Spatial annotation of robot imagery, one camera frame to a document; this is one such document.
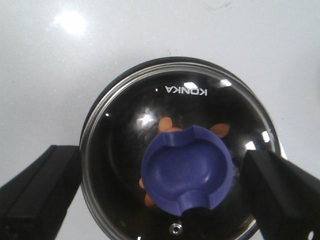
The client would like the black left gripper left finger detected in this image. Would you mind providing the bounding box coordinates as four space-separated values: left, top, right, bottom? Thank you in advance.
0 145 82 240

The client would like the glass pot lid blue knob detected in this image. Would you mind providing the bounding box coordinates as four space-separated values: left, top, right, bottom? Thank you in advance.
79 61 280 240

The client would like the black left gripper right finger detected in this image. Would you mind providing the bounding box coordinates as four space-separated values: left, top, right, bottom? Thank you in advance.
240 150 320 240

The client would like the dark blue saucepan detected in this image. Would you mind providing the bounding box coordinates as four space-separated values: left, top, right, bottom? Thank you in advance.
79 56 287 240

